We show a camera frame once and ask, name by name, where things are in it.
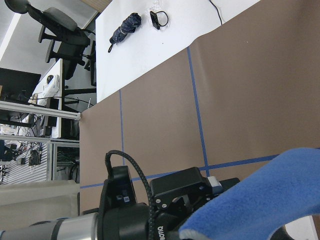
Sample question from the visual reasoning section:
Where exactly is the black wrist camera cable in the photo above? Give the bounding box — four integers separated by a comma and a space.
104, 149, 161, 240

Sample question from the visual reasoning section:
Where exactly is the folded dark blue umbrella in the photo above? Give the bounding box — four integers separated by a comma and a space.
108, 12, 142, 53

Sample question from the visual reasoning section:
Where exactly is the aluminium frame post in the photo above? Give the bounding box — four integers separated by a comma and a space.
0, 101, 81, 120

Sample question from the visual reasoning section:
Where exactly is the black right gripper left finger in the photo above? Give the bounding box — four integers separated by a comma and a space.
206, 176, 223, 198

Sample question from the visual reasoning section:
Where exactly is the small black device with cord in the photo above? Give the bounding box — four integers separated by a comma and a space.
149, 10, 169, 30

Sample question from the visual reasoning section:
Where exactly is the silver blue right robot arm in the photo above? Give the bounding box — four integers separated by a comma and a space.
0, 173, 239, 240

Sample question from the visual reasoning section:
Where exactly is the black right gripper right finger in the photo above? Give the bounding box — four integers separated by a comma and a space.
221, 177, 240, 192

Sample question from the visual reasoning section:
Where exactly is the blue grey towel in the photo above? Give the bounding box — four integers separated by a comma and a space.
178, 148, 320, 240

